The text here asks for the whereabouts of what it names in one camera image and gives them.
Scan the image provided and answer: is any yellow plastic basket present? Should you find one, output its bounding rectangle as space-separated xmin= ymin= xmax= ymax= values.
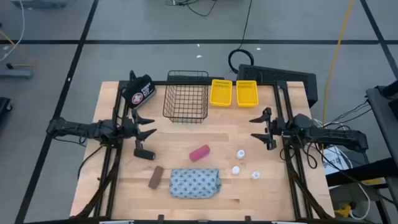
xmin=209 ymin=78 xmax=233 ymax=108
xmin=236 ymin=80 xmax=259 ymax=108

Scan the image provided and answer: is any pink bandage roll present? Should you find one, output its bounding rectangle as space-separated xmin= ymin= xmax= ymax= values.
xmin=188 ymin=144 xmax=211 ymax=162

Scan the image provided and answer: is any grey floor base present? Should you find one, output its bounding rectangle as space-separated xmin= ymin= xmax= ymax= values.
xmin=0 ymin=63 xmax=33 ymax=80

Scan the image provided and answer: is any black coiled cable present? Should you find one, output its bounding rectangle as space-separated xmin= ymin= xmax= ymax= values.
xmin=228 ymin=0 xmax=255 ymax=75

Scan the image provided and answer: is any black bandage roll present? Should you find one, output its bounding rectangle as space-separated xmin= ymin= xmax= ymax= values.
xmin=134 ymin=148 xmax=156 ymax=161

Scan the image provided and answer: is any white printed bag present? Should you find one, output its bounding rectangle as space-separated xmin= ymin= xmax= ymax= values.
xmin=323 ymin=146 xmax=353 ymax=175

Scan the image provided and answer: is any thick yellow cable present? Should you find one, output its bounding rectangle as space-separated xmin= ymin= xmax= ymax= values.
xmin=322 ymin=0 xmax=355 ymax=125

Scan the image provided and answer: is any striped patterned fabric pouch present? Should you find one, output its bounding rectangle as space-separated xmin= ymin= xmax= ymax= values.
xmin=169 ymin=168 xmax=223 ymax=199

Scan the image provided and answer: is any black side table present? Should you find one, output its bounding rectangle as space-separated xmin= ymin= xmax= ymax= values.
xmin=365 ymin=80 xmax=398 ymax=162

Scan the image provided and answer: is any black perforated case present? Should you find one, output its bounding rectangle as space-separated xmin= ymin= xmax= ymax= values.
xmin=236 ymin=63 xmax=318 ymax=108

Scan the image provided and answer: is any black first aid bag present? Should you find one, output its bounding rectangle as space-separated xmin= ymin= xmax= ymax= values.
xmin=121 ymin=73 xmax=157 ymax=109

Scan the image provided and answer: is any black wire basket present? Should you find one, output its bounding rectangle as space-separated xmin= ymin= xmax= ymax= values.
xmin=162 ymin=70 xmax=210 ymax=124

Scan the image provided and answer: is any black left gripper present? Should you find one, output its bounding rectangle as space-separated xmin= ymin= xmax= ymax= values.
xmin=117 ymin=109 xmax=157 ymax=150

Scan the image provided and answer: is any black aluminium table frame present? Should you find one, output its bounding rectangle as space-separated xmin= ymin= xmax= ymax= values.
xmin=71 ymin=79 xmax=335 ymax=220

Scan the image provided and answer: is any white floor cable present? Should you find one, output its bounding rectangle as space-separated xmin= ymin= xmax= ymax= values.
xmin=0 ymin=0 xmax=25 ymax=63

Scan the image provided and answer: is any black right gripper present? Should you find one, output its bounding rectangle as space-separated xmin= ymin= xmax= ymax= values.
xmin=249 ymin=107 xmax=295 ymax=151

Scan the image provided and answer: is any brown bandage roll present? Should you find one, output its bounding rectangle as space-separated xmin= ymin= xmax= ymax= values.
xmin=148 ymin=166 xmax=165 ymax=190

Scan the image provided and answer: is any yellow power plug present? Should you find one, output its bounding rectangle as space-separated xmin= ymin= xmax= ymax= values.
xmin=334 ymin=203 xmax=352 ymax=218

